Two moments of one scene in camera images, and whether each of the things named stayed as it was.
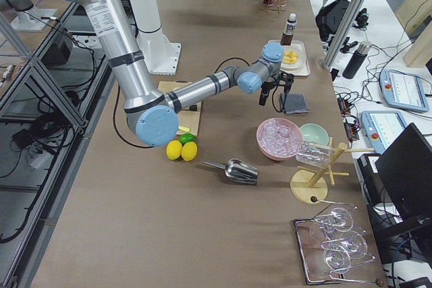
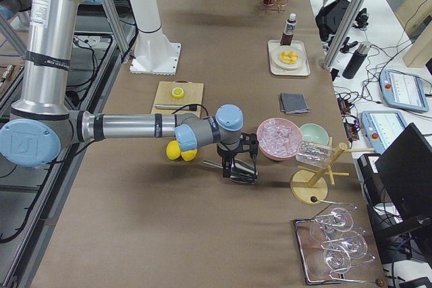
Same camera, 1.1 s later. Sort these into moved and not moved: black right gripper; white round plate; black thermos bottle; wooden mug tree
Moved: black right gripper
Not moved: white round plate; wooden mug tree; black thermos bottle
